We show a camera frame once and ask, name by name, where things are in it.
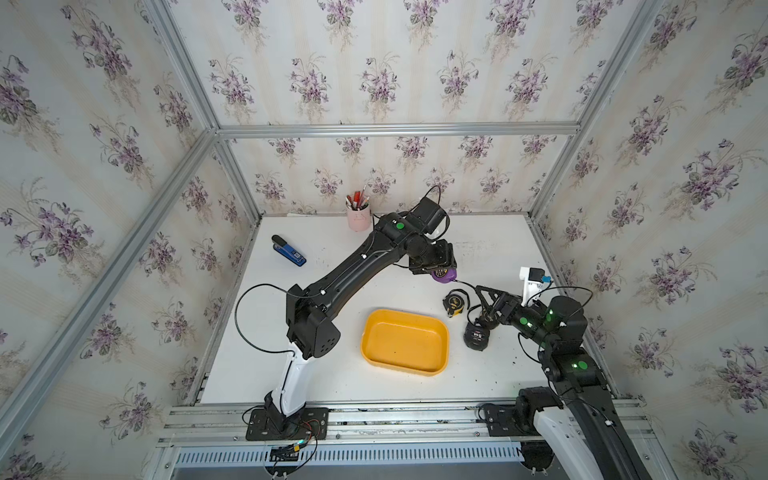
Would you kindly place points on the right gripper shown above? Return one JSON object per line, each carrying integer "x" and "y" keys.
{"x": 504, "y": 303}

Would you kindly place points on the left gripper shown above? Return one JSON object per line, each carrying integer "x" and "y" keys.
{"x": 446, "y": 258}

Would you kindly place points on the purple tape measure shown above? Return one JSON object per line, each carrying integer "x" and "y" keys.
{"x": 444, "y": 276}

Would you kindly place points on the small yellow black tape measure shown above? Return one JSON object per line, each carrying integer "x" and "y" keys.
{"x": 456, "y": 302}

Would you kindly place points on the large black tape measure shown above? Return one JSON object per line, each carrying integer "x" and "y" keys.
{"x": 476, "y": 335}

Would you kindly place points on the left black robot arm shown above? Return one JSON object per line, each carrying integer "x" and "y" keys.
{"x": 311, "y": 311}

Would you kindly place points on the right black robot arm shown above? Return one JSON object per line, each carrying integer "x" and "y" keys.
{"x": 574, "y": 414}

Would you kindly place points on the yellow storage tray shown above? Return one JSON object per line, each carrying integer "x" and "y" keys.
{"x": 406, "y": 342}

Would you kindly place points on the pink pen holder cup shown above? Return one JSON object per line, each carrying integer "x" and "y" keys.
{"x": 359, "y": 218}

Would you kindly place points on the red pens in cup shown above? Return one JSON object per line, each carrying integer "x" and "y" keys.
{"x": 357, "y": 201}

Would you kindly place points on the blue black stapler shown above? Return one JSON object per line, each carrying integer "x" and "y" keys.
{"x": 287, "y": 251}

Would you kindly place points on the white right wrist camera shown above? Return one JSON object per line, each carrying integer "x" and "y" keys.
{"x": 535, "y": 280}

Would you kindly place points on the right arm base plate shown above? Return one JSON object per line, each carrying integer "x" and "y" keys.
{"x": 509, "y": 420}

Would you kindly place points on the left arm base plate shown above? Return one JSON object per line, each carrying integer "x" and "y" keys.
{"x": 306, "y": 424}

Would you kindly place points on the small circuit board with wires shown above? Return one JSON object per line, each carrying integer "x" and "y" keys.
{"x": 285, "y": 460}

